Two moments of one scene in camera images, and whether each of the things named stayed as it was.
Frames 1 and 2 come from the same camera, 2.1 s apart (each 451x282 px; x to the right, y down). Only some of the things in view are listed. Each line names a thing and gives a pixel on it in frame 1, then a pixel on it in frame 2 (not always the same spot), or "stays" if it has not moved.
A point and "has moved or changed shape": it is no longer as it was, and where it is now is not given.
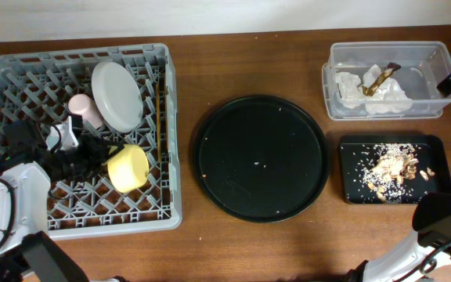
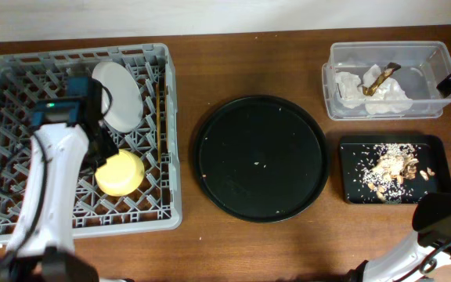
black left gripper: (98, 153) → (102, 148)
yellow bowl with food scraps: (128, 169) has moved or changed shape
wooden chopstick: (166, 113) stays
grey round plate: (117, 96) stays
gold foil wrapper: (380, 78) stays
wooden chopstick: (158, 119) stays
